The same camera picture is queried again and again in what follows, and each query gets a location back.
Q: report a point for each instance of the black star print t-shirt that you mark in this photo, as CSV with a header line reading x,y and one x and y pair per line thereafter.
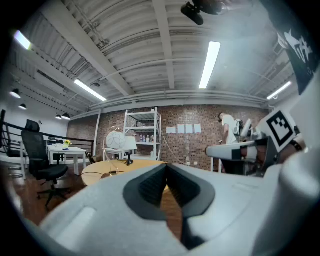
x,y
300,70

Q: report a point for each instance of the white metal shelf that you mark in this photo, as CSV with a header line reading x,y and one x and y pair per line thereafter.
x,y
156,130

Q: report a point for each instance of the black pendant lamp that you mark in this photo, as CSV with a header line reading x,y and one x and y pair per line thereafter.
x,y
66,116
58,117
15,93
23,107

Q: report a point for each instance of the black metal railing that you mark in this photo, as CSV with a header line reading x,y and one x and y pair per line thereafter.
x,y
93,148

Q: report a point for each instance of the black head-worn camera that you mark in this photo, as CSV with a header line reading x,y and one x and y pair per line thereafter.
x,y
192,13

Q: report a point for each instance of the white rectangular table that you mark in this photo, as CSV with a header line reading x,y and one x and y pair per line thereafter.
x,y
67,151

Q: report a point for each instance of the person's right forearm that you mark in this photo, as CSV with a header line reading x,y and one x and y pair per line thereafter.
x,y
287,152

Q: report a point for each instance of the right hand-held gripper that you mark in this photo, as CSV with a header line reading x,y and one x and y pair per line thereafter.
x,y
280,131

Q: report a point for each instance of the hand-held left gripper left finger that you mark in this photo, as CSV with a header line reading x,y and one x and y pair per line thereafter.
x,y
100,220

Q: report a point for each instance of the row of small bottles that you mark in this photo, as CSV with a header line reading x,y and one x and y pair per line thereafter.
x,y
143,138

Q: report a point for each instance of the round wooden table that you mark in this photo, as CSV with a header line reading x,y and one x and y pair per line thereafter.
x,y
100,172

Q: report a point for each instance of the yellow flower in pot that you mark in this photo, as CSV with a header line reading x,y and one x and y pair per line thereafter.
x,y
66,143

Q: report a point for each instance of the black office chair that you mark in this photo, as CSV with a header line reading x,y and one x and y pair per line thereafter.
x,y
37,150

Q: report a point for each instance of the ceiling tube light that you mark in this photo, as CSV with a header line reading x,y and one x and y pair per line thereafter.
x,y
90,90
22,40
210,65
278,90

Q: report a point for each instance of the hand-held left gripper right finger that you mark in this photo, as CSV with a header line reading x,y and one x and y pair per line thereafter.
x,y
225,197

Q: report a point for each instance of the white paper sheet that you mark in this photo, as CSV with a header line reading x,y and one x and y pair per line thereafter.
x,y
197,128
181,128
171,130
189,128

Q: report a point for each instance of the brass table lamp white shade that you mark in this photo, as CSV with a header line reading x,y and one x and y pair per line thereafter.
x,y
115,140

